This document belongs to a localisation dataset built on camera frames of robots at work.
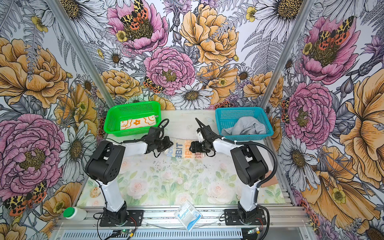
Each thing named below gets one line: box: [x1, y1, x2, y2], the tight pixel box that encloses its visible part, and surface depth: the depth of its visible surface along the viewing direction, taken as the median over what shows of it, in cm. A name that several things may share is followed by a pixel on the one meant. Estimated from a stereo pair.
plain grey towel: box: [221, 116, 267, 136], surface depth 106 cm
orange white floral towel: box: [120, 115, 158, 131], surface depth 114 cm
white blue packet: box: [174, 199, 203, 233], surface depth 76 cm
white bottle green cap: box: [63, 206, 87, 222], surface depth 70 cm
